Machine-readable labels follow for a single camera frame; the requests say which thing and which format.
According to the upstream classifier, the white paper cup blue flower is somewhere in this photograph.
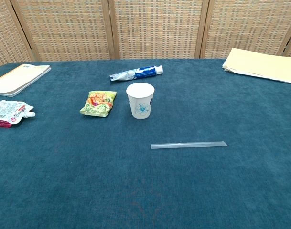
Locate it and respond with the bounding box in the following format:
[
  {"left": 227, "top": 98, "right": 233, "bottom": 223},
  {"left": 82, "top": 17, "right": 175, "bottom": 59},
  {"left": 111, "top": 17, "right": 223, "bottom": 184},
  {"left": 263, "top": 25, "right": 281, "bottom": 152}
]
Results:
[{"left": 126, "top": 82, "right": 155, "bottom": 120}]

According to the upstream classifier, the blue white toothpaste tube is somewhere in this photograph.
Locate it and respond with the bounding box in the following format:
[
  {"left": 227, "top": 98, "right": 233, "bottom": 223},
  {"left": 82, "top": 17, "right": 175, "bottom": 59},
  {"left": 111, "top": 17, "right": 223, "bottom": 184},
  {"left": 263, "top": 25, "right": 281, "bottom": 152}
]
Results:
[{"left": 109, "top": 65, "right": 164, "bottom": 83}]

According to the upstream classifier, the green orange snack packet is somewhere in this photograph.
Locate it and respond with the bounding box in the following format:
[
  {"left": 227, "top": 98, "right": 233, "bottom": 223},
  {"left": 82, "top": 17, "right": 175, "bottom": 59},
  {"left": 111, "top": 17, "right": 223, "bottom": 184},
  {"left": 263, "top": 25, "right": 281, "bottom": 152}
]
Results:
[{"left": 79, "top": 90, "right": 118, "bottom": 118}]

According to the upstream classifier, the woven rattan folding screen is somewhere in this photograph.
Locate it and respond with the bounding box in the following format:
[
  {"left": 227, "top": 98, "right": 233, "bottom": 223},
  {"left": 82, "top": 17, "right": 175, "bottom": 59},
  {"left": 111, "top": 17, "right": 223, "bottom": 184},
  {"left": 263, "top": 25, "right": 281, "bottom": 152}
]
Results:
[{"left": 0, "top": 0, "right": 291, "bottom": 71}]

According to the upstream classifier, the manila paper folder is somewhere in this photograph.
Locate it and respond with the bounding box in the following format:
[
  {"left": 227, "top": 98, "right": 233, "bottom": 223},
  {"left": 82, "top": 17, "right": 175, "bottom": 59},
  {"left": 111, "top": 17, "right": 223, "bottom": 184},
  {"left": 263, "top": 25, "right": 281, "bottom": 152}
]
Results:
[{"left": 222, "top": 47, "right": 291, "bottom": 85}]

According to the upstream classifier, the white notebook orange spine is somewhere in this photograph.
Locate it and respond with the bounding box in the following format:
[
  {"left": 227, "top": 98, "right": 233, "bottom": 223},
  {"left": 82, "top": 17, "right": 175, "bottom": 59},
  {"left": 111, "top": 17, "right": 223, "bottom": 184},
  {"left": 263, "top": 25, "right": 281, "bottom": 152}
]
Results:
[{"left": 0, "top": 63, "right": 52, "bottom": 98}]

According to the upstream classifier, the white red spout pouch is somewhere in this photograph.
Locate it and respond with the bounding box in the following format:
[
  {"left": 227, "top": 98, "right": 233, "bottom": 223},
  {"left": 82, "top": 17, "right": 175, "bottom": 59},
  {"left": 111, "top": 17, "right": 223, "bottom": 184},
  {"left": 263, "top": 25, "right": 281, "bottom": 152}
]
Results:
[{"left": 0, "top": 100, "right": 36, "bottom": 128}]

